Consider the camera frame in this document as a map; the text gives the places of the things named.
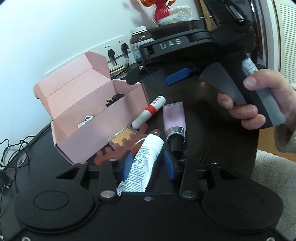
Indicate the black boxy appliance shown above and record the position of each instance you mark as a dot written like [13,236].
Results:
[175,30]

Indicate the black wooden desktop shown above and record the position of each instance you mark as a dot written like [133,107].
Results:
[208,148]

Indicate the white wall socket plate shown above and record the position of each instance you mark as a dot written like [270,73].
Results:
[104,49]
[119,42]

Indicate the person's right forearm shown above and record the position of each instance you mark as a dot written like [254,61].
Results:
[288,136]

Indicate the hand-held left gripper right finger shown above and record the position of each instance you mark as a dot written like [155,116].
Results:
[170,165]

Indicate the clear cotton swab container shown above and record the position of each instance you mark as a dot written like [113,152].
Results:
[181,10]

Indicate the brown supplement bottle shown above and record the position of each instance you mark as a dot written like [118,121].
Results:
[138,41]

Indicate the white tube with black print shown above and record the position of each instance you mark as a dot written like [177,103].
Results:
[145,157]

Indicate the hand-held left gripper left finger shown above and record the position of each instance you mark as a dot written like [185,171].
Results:
[127,165]

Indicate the white slatted panel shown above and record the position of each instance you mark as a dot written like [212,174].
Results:
[288,34]

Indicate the red-brown massage comb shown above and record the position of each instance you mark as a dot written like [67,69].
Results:
[120,150]

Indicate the person's right hand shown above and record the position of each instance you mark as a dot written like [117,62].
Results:
[282,92]

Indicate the gold eyeshadow case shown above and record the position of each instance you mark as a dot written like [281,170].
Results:
[121,136]

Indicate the white tube with red band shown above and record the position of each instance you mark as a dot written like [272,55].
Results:
[150,111]

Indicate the lilac cream tube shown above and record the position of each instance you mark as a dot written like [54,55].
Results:
[173,115]

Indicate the clear plastic wrapped pack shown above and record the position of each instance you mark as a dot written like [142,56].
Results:
[173,19]

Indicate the black power plug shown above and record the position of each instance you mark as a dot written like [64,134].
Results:
[125,47]
[111,52]

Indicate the red vase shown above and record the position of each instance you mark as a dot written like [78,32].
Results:
[161,11]

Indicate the pink cardboard box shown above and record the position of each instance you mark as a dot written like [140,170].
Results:
[76,139]

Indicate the beige round suction holder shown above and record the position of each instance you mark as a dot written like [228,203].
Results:
[116,69]

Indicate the person's beige fleece robe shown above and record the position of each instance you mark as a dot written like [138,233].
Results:
[272,176]

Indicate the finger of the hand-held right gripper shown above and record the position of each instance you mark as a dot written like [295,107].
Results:
[138,76]
[178,76]

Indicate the wooden door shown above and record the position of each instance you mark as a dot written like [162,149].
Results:
[200,11]

